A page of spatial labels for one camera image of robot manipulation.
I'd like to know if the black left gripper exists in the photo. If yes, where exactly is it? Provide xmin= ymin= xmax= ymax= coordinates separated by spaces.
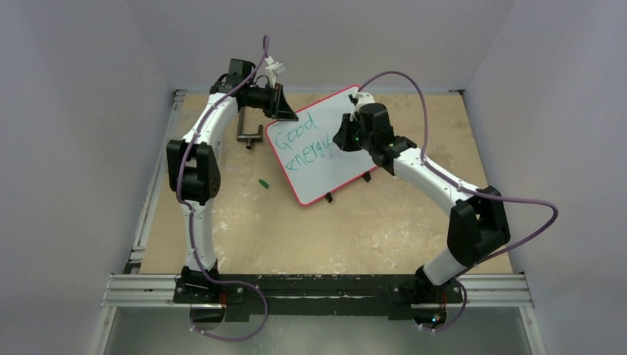
xmin=244 ymin=83 xmax=298 ymax=121

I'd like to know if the pink framed whiteboard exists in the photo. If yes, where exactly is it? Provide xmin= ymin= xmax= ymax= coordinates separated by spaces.
xmin=265 ymin=85 xmax=378 ymax=206

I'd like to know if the green marker cap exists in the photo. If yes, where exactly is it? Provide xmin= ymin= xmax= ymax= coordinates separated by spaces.
xmin=258 ymin=179 xmax=270 ymax=189

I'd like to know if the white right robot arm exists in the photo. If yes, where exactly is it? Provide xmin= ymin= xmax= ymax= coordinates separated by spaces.
xmin=333 ymin=103 xmax=511 ymax=301

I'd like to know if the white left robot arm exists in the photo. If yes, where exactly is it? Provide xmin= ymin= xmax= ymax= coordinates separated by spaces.
xmin=166 ymin=57 xmax=298 ymax=302

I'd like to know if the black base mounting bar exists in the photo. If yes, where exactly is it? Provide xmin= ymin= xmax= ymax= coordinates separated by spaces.
xmin=173 ymin=274 xmax=464 ymax=324

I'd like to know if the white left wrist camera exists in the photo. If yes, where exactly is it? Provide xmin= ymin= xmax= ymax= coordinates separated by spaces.
xmin=264 ymin=55 xmax=286 ymax=87

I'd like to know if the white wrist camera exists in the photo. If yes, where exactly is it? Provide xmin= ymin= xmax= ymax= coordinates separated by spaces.
xmin=264 ymin=55 xmax=286 ymax=87
xmin=348 ymin=89 xmax=376 ymax=121

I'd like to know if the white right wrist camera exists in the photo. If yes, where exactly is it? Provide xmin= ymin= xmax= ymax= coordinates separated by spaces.
xmin=348 ymin=89 xmax=376 ymax=121

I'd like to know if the dark metal pipe bracket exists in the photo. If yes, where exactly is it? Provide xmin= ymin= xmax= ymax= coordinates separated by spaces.
xmin=237 ymin=108 xmax=264 ymax=149

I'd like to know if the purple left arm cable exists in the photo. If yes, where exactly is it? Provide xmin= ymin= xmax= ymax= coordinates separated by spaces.
xmin=176 ymin=34 xmax=269 ymax=342

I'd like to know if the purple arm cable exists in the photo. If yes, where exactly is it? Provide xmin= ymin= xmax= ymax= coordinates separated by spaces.
xmin=176 ymin=34 xmax=269 ymax=342
xmin=357 ymin=71 xmax=560 ymax=334

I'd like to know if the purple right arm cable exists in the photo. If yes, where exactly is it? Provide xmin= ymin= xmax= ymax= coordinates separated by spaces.
xmin=357 ymin=71 xmax=560 ymax=334

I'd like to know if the aluminium frame rail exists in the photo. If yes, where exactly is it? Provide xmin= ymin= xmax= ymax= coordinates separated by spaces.
xmin=103 ymin=87 xmax=511 ymax=322

